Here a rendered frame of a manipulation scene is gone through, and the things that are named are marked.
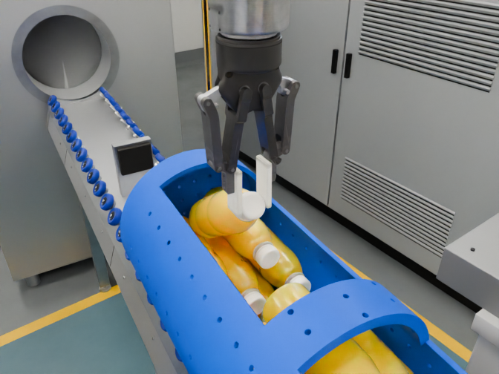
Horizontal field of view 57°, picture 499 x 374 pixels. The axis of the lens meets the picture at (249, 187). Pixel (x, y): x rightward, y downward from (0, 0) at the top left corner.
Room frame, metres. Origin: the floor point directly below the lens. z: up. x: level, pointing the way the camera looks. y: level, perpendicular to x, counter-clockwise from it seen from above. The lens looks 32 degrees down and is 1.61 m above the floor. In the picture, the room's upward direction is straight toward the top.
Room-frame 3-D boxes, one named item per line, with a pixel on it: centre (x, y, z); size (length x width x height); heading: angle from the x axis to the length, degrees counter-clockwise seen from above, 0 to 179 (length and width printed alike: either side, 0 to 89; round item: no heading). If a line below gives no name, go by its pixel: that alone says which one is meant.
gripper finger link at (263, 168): (0.53, -0.02, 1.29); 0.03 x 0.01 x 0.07; 29
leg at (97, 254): (1.66, 0.71, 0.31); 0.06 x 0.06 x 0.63; 29
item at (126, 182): (1.08, 0.31, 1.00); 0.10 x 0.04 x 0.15; 119
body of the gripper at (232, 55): (0.53, 0.00, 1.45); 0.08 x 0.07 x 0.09; 119
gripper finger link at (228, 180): (0.50, 0.04, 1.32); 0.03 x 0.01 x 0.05; 119
